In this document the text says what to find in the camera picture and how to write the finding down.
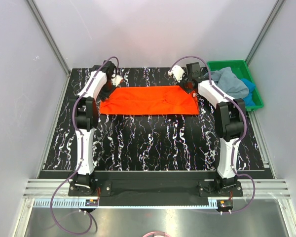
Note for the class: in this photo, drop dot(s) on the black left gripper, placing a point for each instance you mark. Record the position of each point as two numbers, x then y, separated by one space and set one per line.
103 96

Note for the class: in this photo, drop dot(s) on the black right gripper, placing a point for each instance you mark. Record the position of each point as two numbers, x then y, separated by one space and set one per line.
188 91

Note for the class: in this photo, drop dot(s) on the orange t shirt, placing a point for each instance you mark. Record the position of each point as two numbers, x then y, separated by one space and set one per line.
155 100

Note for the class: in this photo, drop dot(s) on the grey-blue t shirt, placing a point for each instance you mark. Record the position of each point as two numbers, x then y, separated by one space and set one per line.
229 83

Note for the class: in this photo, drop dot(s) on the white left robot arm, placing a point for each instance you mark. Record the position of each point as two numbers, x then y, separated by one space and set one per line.
85 119

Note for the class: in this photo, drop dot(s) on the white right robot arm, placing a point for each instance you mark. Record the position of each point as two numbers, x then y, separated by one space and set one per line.
230 124

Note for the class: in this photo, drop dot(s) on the green plastic bin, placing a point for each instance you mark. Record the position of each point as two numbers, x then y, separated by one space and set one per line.
241 70

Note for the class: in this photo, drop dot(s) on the blue t shirt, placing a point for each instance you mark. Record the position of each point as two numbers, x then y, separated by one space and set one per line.
249 98

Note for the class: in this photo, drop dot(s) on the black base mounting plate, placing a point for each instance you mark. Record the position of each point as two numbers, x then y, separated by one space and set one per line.
109 183

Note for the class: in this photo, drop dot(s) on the left connector box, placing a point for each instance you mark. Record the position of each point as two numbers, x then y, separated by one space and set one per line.
92 202

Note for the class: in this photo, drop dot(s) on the connector box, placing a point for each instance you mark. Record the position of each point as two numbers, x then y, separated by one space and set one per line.
225 205
92 202

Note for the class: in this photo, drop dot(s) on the right connector box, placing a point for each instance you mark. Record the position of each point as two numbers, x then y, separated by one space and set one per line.
225 205

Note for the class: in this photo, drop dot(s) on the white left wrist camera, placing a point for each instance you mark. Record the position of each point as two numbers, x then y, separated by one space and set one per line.
116 81

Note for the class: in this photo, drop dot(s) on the left aluminium corner post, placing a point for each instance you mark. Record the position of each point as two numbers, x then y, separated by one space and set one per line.
47 34

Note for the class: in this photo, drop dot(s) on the aluminium corner post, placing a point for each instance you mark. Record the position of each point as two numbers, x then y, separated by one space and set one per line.
47 34
264 30

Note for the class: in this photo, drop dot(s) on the aluminium frame rail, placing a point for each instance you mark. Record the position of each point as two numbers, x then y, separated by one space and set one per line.
46 193

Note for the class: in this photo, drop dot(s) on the right aluminium corner post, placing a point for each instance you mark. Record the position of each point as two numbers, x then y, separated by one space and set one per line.
264 30

